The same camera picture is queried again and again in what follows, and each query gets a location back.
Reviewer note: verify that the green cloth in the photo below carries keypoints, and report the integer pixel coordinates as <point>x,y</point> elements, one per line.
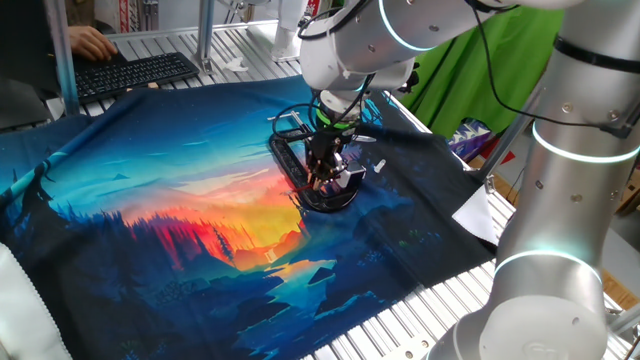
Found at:
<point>465,75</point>

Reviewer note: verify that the black keyboard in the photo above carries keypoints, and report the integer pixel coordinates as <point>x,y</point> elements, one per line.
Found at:
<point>130,75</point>

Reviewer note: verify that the person's bare hand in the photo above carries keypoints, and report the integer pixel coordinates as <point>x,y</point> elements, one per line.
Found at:
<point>92,44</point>

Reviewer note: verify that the white and black pencil sharpener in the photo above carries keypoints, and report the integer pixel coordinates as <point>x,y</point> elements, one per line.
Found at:
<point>352,175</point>

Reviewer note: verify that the white plastic stand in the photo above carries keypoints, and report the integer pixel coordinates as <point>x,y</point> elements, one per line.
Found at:
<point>290,30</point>

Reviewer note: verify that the white stitched cloth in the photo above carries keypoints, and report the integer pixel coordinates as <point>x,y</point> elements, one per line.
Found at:
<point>25,310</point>

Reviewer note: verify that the red and black pencil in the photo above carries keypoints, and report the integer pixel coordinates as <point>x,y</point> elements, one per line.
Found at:
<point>301,189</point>

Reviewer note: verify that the small white scrap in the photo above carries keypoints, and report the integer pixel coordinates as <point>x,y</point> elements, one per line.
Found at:
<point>235,65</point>

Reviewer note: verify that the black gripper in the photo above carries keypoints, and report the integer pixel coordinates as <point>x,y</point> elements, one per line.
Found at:
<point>325,142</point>

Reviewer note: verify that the cardboard box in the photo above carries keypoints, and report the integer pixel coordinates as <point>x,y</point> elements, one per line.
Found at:
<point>631,192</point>

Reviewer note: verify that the black metal C-clamp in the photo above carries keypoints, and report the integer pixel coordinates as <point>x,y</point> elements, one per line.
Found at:
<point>292,167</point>

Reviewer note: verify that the blue and white pen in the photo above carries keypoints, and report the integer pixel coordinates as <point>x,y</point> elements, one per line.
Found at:
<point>366,138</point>

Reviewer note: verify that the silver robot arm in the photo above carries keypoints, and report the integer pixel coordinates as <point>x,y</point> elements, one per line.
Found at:
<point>565,200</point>

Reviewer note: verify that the aluminium frame post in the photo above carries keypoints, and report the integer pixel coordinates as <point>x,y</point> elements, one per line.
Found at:
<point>205,35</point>
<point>510,135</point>
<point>62,55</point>

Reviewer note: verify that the small clear tube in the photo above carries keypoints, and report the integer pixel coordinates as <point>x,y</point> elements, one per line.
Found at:
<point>380,166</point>

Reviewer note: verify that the landscape printed cloth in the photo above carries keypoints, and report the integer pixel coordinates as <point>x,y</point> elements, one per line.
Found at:
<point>150,175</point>

